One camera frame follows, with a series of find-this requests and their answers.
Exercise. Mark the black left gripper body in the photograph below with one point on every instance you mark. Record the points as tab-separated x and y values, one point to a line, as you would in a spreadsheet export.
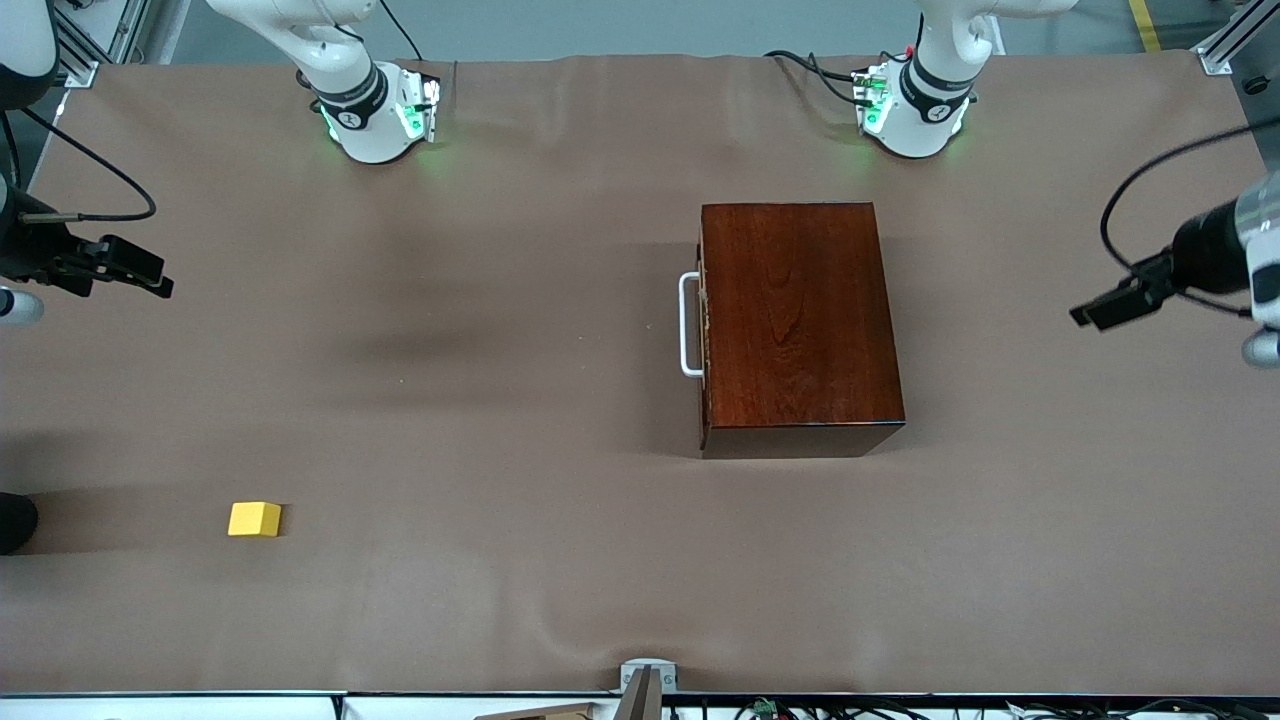
1203	247

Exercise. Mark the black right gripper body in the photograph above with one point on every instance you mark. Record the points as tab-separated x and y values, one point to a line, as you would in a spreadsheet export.
28	252

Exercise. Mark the brown table cloth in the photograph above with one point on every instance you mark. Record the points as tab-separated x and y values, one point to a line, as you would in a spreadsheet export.
500	500

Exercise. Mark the small black round knob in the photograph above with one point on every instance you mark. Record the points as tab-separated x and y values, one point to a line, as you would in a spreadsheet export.
1255	86

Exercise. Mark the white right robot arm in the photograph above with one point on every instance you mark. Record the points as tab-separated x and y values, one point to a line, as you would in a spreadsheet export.
365	130

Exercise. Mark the brown cardboard piece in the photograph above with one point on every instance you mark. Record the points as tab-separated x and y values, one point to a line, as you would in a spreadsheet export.
540	712

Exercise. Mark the grey metal bracket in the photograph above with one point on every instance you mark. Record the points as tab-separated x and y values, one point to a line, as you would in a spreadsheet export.
648	690

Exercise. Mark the yellow block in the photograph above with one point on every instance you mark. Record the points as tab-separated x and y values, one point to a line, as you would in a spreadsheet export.
253	520

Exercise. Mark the aluminium frame profile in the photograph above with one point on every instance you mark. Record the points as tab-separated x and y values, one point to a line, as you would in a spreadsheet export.
1235	35
80	55

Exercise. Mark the dark wooden drawer cabinet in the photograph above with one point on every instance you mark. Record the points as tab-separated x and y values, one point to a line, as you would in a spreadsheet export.
800	320

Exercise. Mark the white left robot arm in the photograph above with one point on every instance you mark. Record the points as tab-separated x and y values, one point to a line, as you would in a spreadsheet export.
920	130

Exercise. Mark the black round object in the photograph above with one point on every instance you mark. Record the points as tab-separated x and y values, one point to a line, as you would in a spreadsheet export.
15	525

